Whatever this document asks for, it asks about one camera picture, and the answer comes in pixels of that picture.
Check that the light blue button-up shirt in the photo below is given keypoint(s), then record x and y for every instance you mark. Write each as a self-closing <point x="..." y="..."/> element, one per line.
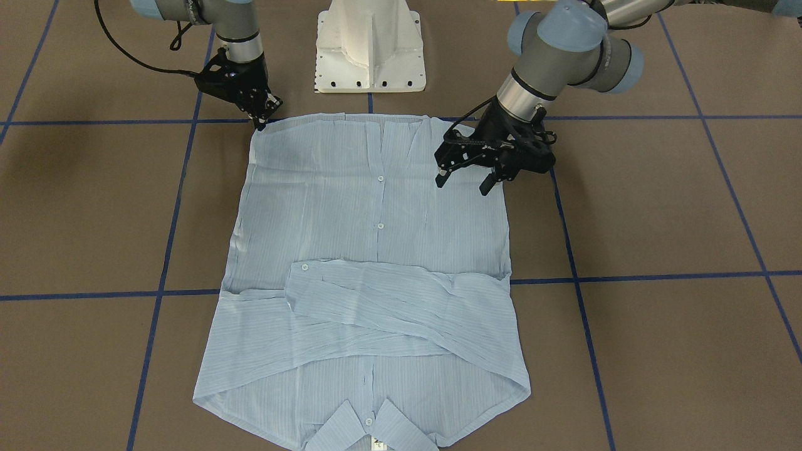
<point x="360" y="303"/>

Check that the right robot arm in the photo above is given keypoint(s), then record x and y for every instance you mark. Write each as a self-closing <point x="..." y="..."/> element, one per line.
<point x="235" y="23"/>

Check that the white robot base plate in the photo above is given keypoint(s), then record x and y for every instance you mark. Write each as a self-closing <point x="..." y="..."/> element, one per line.
<point x="369" y="47"/>

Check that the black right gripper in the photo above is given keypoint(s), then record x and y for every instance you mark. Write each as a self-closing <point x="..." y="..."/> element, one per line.
<point x="252" y="89"/>

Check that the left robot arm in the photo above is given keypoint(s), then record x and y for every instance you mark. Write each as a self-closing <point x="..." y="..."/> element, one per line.
<point x="571" y="45"/>

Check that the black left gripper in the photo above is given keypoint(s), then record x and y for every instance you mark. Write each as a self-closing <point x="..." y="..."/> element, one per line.
<point x="487" y="133"/>

